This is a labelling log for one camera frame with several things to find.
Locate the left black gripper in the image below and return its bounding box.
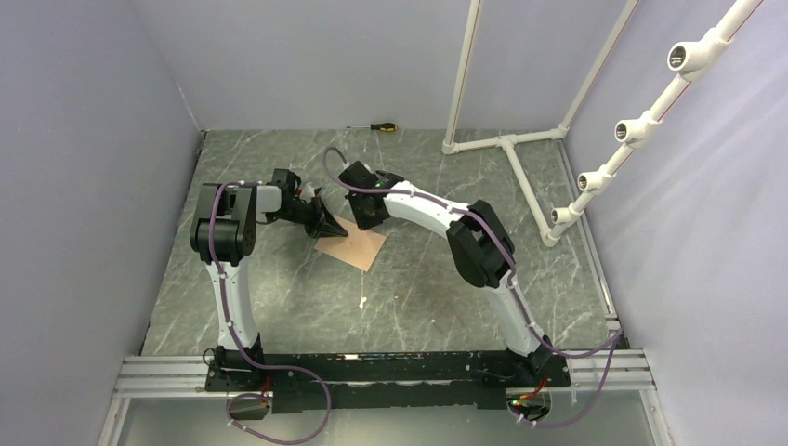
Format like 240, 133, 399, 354
269, 198, 348, 241

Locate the brown paper envelope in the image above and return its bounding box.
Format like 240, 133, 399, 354
315, 216, 387, 272

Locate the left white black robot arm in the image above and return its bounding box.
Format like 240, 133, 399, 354
190, 168, 348, 390

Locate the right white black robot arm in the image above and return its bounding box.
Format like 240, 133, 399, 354
332, 161, 566, 386

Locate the yellow black screwdriver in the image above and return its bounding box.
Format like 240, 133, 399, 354
347, 122, 398, 132

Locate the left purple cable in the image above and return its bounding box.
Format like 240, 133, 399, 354
207, 181, 334, 446

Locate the purple cable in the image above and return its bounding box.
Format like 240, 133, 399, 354
207, 181, 334, 446
322, 146, 624, 430

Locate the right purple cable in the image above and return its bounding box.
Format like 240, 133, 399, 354
322, 146, 624, 430

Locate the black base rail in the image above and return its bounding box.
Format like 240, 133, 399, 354
204, 350, 571, 414

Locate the aluminium frame rail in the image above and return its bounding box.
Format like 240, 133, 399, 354
100, 341, 673, 445

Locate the white PVC pipe frame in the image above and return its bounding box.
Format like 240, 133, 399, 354
441, 0, 765, 249

